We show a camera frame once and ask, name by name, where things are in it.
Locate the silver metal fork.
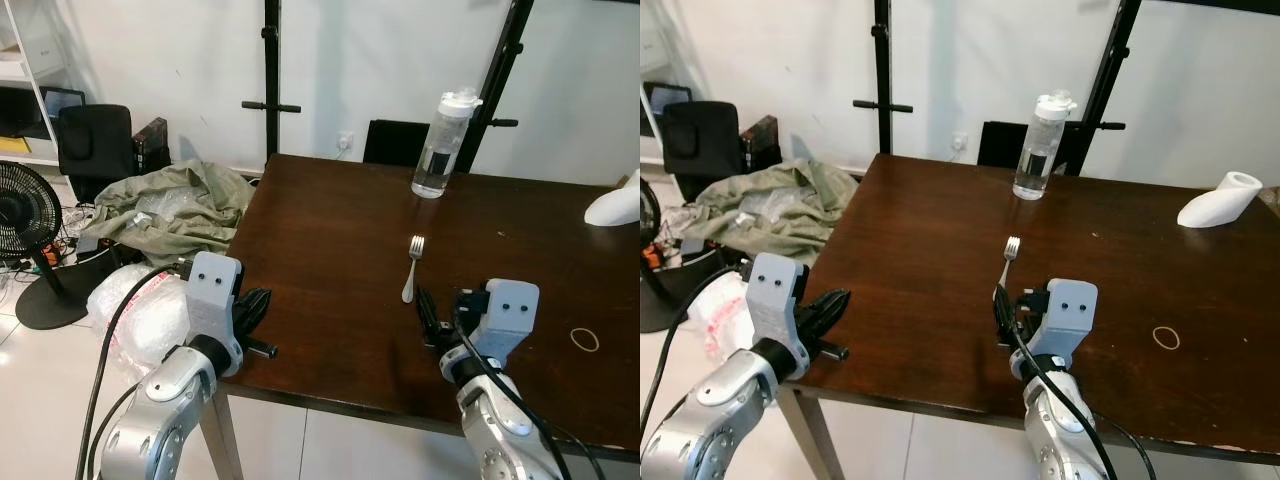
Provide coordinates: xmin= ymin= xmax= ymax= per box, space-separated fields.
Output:
xmin=996 ymin=236 xmax=1022 ymax=293
xmin=401 ymin=235 xmax=427 ymax=305

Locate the dark brown wooden table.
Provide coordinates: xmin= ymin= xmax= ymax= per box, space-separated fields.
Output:
xmin=775 ymin=153 xmax=1280 ymax=480
xmin=197 ymin=153 xmax=641 ymax=480

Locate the olive green crumpled cloth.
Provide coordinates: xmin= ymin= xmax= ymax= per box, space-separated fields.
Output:
xmin=78 ymin=158 xmax=258 ymax=269
xmin=683 ymin=158 xmax=863 ymax=269

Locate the white plastic bag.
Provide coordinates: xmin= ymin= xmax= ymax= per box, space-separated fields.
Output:
xmin=683 ymin=268 xmax=766 ymax=363
xmin=86 ymin=262 xmax=197 ymax=379

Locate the black floor fan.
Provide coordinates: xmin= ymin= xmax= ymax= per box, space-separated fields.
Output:
xmin=0 ymin=160 xmax=93 ymax=332
xmin=640 ymin=175 xmax=723 ymax=335

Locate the clear plastic water bottle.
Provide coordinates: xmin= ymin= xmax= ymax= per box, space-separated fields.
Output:
xmin=1011 ymin=89 xmax=1079 ymax=202
xmin=410 ymin=88 xmax=484 ymax=200

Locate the black dining chair back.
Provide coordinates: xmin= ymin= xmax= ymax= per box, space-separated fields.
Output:
xmin=976 ymin=120 xmax=1069 ymax=173
xmin=361 ymin=119 xmax=433 ymax=168

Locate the black box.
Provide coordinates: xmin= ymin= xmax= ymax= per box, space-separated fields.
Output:
xmin=132 ymin=117 xmax=172 ymax=174
xmin=740 ymin=114 xmax=782 ymax=171

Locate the white ceramic vase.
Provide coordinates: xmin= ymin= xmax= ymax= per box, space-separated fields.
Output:
xmin=583 ymin=168 xmax=641 ymax=229
xmin=1176 ymin=171 xmax=1264 ymax=231

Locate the black office chair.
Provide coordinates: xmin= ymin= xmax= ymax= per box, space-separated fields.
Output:
xmin=55 ymin=103 xmax=137 ymax=207
xmin=658 ymin=100 xmax=743 ymax=204

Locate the dark laptop screen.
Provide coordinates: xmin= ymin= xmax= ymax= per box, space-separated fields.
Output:
xmin=40 ymin=86 xmax=88 ymax=123
xmin=645 ymin=81 xmax=693 ymax=117

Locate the white shelf unit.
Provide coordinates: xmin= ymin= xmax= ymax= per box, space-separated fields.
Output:
xmin=0 ymin=0 xmax=63 ymax=167

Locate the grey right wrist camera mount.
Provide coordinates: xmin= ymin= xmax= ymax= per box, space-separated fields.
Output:
xmin=1028 ymin=279 xmax=1100 ymax=366
xmin=466 ymin=279 xmax=542 ymax=369

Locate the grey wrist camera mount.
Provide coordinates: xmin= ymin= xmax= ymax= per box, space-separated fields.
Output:
xmin=185 ymin=251 xmax=245 ymax=379
xmin=466 ymin=279 xmax=542 ymax=369
xmin=745 ymin=252 xmax=811 ymax=379
xmin=1028 ymin=279 xmax=1100 ymax=366

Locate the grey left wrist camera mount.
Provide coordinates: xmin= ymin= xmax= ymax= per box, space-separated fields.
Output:
xmin=745 ymin=252 xmax=811 ymax=379
xmin=185 ymin=251 xmax=245 ymax=379

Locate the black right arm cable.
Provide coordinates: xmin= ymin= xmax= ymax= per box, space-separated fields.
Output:
xmin=450 ymin=300 xmax=603 ymax=480
xmin=1000 ymin=300 xmax=1161 ymax=480

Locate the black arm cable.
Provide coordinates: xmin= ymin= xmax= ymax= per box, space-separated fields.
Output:
xmin=450 ymin=300 xmax=603 ymax=480
xmin=76 ymin=260 xmax=193 ymax=480
xmin=640 ymin=264 xmax=757 ymax=441
xmin=1000 ymin=300 xmax=1161 ymax=480

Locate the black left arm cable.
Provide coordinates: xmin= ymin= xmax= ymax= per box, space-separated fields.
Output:
xmin=640 ymin=264 xmax=757 ymax=441
xmin=76 ymin=260 xmax=193 ymax=480

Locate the black upright metal frame pole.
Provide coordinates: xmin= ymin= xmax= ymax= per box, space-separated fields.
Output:
xmin=241 ymin=0 xmax=303 ymax=163
xmin=852 ymin=0 xmax=914 ymax=157

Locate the black slanted metal frame post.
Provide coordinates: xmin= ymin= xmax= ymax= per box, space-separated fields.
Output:
xmin=455 ymin=0 xmax=537 ymax=177
xmin=1065 ymin=0 xmax=1144 ymax=178

